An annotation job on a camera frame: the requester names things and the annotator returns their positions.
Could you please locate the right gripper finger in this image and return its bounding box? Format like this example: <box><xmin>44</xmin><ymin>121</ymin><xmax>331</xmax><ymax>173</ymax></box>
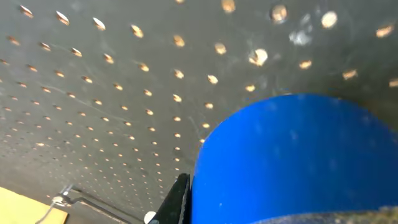
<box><xmin>148</xmin><ymin>172</ymin><xmax>191</xmax><ymax>224</ymax></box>

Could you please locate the wrench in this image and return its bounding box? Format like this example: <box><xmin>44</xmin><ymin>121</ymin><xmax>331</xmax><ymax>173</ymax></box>
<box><xmin>54</xmin><ymin>193</ymin><xmax>133</xmax><ymax>224</ymax></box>

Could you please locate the roll of blue tape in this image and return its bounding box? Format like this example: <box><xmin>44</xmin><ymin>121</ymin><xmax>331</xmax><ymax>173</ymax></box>
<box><xmin>190</xmin><ymin>93</ymin><xmax>398</xmax><ymax>224</ymax></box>

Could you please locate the black pegboard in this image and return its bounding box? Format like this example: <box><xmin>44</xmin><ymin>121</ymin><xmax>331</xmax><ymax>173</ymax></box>
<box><xmin>0</xmin><ymin>0</ymin><xmax>398</xmax><ymax>224</ymax></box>

